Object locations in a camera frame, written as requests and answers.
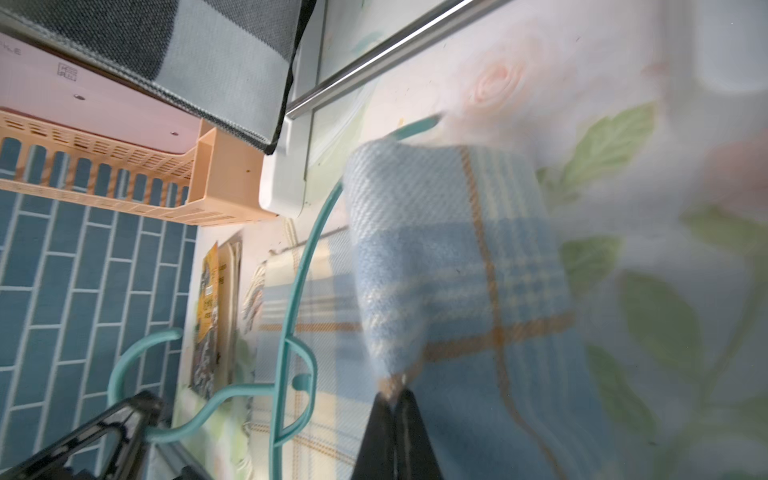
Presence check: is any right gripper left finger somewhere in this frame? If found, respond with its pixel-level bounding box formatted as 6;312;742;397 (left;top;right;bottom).
351;393;396;480

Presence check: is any green clothes hanger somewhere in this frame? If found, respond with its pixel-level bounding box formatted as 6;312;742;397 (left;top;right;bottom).
106;113;445;480

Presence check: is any white steel clothes rack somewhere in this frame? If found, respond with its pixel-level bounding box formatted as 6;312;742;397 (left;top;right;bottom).
259;0;505;218

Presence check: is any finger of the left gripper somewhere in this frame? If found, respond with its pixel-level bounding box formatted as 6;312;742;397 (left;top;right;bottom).
1;391;164;480

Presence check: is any pale plaid scarf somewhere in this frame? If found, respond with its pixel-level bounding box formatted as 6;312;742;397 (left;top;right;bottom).
282;139;622;479

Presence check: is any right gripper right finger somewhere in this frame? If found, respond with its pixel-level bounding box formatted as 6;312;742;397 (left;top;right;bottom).
398;390;443;480

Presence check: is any black white checkered scarf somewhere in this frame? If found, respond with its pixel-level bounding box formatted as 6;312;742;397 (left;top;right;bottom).
1;0;315;155

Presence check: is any orange comic book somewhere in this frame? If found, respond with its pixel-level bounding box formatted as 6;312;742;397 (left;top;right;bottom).
190;237;242;400

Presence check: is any pink file folder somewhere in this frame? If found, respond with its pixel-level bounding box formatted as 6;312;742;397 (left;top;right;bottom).
1;34;200;154

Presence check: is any orange plastic file organizer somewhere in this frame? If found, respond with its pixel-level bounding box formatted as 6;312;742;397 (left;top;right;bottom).
1;111;274;226

